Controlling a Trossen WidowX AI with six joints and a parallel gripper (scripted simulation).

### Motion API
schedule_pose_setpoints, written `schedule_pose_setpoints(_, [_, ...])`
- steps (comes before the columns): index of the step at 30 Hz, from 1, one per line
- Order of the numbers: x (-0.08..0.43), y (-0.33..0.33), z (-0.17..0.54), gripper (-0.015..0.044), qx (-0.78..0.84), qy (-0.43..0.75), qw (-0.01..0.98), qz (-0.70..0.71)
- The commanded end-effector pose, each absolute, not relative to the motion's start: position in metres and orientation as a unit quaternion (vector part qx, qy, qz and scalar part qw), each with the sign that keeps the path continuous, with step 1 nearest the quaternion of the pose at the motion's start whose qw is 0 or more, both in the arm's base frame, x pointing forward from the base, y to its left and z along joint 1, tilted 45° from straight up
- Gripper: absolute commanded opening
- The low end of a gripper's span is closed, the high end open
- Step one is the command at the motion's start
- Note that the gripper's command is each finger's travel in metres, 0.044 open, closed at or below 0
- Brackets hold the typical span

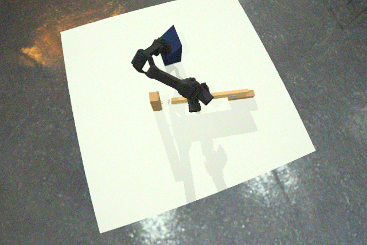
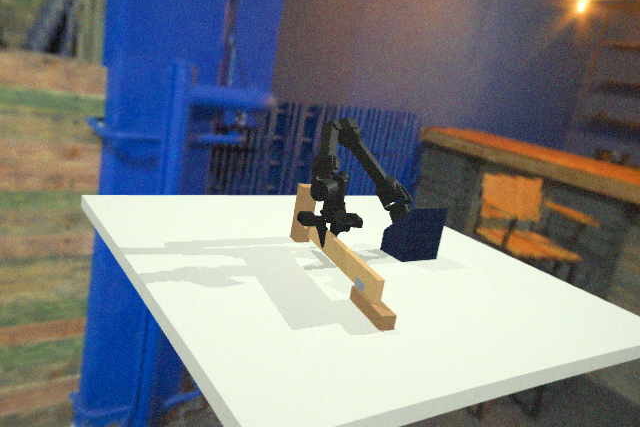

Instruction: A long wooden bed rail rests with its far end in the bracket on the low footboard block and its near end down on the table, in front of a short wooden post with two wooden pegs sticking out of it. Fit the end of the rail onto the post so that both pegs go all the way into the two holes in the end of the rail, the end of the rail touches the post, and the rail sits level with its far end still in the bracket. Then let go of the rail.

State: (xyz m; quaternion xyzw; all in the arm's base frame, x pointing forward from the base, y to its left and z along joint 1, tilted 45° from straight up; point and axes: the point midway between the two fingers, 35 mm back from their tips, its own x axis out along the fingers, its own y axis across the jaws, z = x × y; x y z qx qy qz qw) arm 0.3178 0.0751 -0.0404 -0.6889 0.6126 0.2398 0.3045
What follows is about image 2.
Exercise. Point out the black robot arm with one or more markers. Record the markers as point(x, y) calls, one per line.
point(326, 185)

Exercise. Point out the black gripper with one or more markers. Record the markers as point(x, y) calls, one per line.
point(308, 218)

